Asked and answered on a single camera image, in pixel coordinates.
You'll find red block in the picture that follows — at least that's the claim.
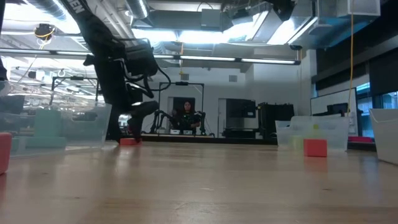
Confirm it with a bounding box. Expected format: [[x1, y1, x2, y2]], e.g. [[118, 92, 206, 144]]
[[119, 138, 143, 146], [303, 138, 328, 158], [0, 132, 13, 175]]

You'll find small black desk monitor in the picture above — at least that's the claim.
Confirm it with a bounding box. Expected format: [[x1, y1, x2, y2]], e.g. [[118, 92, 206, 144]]
[[326, 102, 349, 118]]

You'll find red object beyond table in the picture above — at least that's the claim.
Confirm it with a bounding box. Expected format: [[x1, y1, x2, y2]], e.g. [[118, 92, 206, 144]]
[[347, 136, 374, 144]]

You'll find long ceiling light strip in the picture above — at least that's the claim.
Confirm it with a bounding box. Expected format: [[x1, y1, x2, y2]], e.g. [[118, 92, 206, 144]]
[[0, 48, 302, 65]]

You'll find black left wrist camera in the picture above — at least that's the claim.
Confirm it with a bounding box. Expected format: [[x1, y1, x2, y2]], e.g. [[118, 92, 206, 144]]
[[124, 39, 159, 78]]

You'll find teal block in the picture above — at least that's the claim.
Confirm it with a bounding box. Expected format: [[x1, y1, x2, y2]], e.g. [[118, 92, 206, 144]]
[[10, 138, 22, 153], [25, 136, 67, 149], [33, 108, 62, 138]]

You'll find black background robot frame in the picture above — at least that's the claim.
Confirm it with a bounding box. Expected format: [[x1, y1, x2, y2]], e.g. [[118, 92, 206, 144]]
[[157, 82, 205, 138]]

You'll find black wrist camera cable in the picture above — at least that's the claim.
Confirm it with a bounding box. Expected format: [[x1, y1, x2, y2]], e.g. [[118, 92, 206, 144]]
[[123, 60, 172, 99]]

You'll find black cabinet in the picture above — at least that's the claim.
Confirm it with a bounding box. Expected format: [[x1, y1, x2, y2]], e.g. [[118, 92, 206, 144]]
[[257, 102, 295, 140]]

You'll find clear plastic bin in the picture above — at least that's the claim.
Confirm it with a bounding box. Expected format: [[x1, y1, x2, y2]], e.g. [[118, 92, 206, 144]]
[[275, 115, 350, 152], [0, 81, 113, 158]]

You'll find black wall monitor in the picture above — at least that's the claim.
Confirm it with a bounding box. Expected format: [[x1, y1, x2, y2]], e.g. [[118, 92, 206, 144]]
[[226, 98, 257, 119]]

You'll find grey translucent plastic bin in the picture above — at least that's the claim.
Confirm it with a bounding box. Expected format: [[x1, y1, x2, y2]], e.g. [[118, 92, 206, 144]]
[[369, 108, 398, 166]]

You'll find ceiling cable reel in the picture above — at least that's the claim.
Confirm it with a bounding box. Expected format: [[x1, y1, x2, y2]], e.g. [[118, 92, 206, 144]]
[[33, 23, 57, 41]]

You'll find black aluminium table frame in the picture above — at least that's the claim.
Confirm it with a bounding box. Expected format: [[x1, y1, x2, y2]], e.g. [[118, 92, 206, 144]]
[[105, 133, 377, 153]]

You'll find yellow hanging cable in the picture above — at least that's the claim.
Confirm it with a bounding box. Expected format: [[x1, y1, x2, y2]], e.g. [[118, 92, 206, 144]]
[[346, 0, 355, 118]]

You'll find black distant rig frame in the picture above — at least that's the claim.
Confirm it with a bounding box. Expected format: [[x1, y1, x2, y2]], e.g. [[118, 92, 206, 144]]
[[50, 76, 100, 102]]

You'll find person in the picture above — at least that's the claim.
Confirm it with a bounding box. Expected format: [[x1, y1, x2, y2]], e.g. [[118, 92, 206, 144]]
[[175, 100, 201, 131]]

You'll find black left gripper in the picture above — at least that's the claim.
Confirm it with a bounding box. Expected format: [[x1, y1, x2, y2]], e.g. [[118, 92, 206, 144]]
[[83, 52, 160, 144]]

